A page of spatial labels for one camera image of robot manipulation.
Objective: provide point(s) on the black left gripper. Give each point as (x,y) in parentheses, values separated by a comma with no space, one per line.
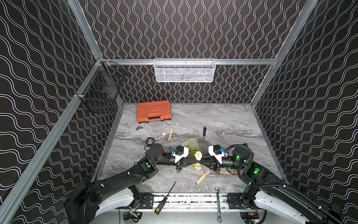
(179,163)

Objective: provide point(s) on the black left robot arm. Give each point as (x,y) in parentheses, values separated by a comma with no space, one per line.
(83,202)

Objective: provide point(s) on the yellow strap red dial watch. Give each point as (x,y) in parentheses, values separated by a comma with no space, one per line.
(205,174)

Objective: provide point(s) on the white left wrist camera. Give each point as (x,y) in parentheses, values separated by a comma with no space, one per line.
(180,152)

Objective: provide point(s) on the yellow green white towel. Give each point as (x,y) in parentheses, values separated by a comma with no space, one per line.
(194,148)

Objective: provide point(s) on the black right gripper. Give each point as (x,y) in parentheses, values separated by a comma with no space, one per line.
(216,166)

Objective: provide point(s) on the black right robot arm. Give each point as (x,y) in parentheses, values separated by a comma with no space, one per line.
(267,191)

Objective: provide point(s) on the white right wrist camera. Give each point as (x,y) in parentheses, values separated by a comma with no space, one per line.
(217,152)

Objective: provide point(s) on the orange strap watch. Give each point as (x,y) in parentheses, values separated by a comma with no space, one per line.
(228,173)

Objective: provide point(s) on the black yellow screwdriver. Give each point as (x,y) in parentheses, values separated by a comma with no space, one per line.
(163,201)

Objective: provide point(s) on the silver combination wrench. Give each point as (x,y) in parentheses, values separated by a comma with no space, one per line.
(219,218)

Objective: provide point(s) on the black wire basket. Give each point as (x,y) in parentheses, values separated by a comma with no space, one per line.
(102,94)

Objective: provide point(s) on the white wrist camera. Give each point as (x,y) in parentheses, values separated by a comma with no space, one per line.
(180,152)
(217,152)

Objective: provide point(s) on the red plastic tool case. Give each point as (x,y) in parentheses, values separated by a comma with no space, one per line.
(154,111)

